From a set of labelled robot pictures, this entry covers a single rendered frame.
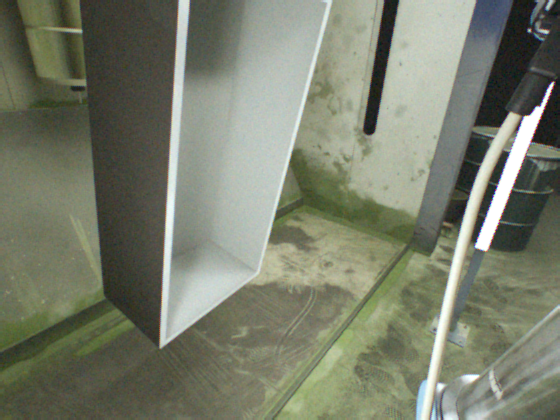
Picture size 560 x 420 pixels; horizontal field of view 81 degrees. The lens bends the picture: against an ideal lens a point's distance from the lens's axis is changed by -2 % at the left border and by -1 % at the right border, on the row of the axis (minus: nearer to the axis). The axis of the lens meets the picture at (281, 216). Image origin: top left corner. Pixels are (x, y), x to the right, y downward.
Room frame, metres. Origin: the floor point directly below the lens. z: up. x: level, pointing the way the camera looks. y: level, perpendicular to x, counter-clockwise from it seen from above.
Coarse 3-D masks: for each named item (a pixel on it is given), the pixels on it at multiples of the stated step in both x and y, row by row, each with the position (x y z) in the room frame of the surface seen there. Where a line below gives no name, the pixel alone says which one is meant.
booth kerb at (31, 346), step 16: (288, 208) 2.88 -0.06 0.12; (96, 304) 1.38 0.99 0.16; (112, 304) 1.44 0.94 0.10; (64, 320) 1.24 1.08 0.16; (80, 320) 1.30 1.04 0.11; (32, 336) 1.13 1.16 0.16; (48, 336) 1.17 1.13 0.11; (64, 336) 1.22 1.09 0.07; (0, 352) 1.02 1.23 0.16; (16, 352) 1.06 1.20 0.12; (32, 352) 1.11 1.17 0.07; (0, 368) 1.01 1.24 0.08
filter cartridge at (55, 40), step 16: (32, 0) 1.67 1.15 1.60; (48, 0) 1.68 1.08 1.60; (64, 0) 1.70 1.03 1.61; (32, 16) 1.67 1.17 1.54; (48, 16) 1.67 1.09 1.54; (64, 16) 1.71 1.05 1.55; (32, 32) 1.68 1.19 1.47; (48, 32) 1.67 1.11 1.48; (64, 32) 1.71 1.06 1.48; (80, 32) 1.73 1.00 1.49; (32, 48) 1.70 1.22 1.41; (48, 48) 1.67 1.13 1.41; (64, 48) 1.70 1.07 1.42; (80, 48) 1.72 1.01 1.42; (48, 64) 1.67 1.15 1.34; (64, 64) 1.69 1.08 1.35; (80, 64) 1.72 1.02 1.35; (48, 80) 1.67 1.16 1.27; (64, 80) 1.67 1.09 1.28; (80, 80) 1.70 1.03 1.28
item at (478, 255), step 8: (472, 256) 1.53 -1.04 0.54; (480, 256) 1.51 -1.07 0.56; (472, 264) 1.52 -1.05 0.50; (480, 264) 1.50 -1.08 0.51; (472, 272) 1.51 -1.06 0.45; (464, 280) 1.52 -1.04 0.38; (472, 280) 1.50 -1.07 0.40; (464, 288) 1.51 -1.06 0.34; (464, 296) 1.51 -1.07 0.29; (456, 304) 1.52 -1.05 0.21; (464, 304) 1.50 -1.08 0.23; (456, 312) 1.51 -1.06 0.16; (456, 320) 1.50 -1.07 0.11
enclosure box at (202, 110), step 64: (128, 0) 0.82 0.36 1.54; (192, 0) 1.22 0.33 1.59; (256, 0) 1.39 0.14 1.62; (320, 0) 1.25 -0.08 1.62; (128, 64) 0.84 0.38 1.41; (192, 64) 1.26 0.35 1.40; (256, 64) 1.39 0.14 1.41; (128, 128) 0.85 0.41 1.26; (192, 128) 1.31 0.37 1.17; (256, 128) 1.38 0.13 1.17; (128, 192) 0.88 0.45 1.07; (192, 192) 1.37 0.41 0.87; (256, 192) 1.38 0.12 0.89; (128, 256) 0.91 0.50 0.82; (192, 256) 1.38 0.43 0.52; (256, 256) 1.37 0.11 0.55; (192, 320) 0.98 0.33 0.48
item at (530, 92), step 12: (552, 36) 0.42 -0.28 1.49; (540, 48) 0.42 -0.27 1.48; (552, 48) 0.41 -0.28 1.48; (540, 60) 0.42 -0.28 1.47; (552, 60) 0.41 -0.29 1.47; (528, 72) 0.43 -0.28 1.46; (540, 72) 0.42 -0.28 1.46; (552, 72) 0.41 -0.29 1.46; (528, 84) 0.42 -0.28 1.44; (540, 84) 0.41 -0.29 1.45; (516, 96) 0.43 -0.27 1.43; (528, 96) 0.42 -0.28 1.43; (540, 96) 0.42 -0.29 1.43; (516, 108) 0.42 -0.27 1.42; (528, 108) 0.42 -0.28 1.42
